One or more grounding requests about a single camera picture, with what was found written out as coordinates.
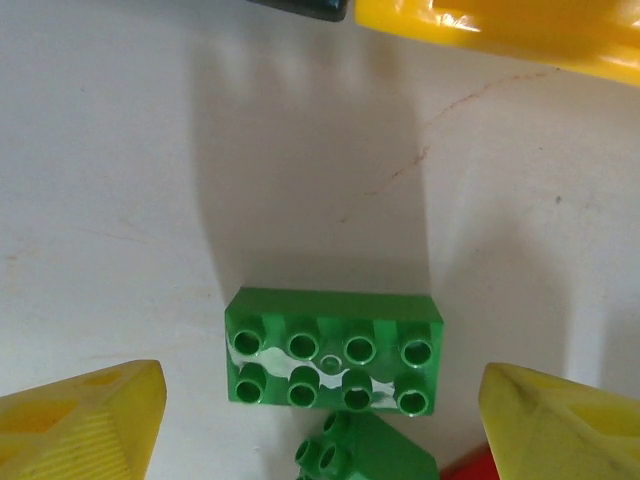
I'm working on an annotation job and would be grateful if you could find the black plastic bin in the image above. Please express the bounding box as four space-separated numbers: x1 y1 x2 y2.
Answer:
247 0 349 24

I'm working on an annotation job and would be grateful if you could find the long green lego brick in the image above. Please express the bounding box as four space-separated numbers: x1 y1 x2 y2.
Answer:
223 285 448 418

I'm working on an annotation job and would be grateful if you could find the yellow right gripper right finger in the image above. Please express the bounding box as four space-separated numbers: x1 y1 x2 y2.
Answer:
478 361 640 480

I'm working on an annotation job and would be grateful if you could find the long red lego brick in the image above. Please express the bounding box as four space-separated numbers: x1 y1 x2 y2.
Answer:
440 442 501 480

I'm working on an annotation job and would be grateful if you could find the small sloped green lego brick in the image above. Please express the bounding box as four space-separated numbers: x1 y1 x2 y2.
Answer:
293 410 440 480

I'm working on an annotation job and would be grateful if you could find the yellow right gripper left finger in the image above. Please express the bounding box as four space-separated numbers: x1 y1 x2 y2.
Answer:
0 359 168 480

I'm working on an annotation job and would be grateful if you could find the yellow plastic bin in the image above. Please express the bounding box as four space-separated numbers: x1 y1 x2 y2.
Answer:
353 0 640 89

